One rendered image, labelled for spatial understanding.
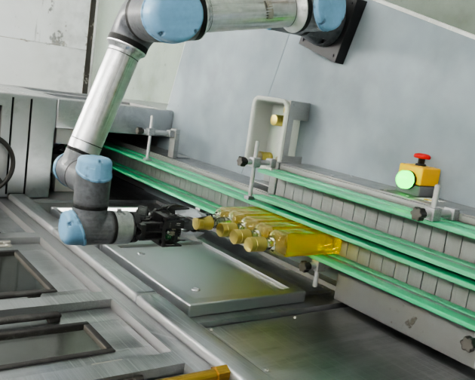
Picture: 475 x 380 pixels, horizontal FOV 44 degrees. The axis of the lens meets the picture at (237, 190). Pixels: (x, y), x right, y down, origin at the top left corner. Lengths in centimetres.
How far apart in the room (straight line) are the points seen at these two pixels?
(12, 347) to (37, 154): 120
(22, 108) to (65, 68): 298
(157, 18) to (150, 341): 65
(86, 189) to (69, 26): 400
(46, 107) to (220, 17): 106
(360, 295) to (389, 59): 62
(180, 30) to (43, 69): 391
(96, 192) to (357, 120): 77
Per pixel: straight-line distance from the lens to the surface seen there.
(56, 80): 518
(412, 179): 143
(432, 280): 136
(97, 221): 128
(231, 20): 137
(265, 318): 138
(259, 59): 204
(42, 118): 226
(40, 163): 228
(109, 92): 138
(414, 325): 141
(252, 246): 134
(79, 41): 523
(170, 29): 126
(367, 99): 166
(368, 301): 148
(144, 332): 123
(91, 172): 126
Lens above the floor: 199
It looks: 37 degrees down
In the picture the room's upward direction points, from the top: 89 degrees counter-clockwise
